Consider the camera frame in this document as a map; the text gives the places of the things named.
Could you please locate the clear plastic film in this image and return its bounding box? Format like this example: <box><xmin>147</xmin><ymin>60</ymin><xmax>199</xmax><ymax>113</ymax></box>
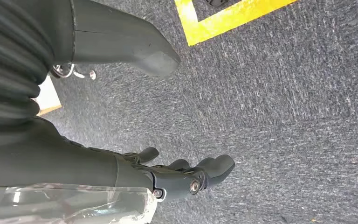
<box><xmin>0</xmin><ymin>177</ymin><xmax>158</xmax><ymax>224</ymax></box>

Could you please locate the pale desk panel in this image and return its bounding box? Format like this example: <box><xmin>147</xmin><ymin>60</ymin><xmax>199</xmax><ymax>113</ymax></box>
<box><xmin>32</xmin><ymin>76</ymin><xmax>63</xmax><ymax>117</ymax></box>

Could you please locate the black stool chrome base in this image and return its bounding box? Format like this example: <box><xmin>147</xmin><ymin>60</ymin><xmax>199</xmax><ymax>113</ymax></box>
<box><xmin>50</xmin><ymin>63</ymin><xmax>97</xmax><ymax>81</ymax></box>

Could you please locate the yellow floor tape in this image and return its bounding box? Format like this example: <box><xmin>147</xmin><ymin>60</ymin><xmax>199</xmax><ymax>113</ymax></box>
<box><xmin>174</xmin><ymin>0</ymin><xmax>298</xmax><ymax>47</ymax></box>

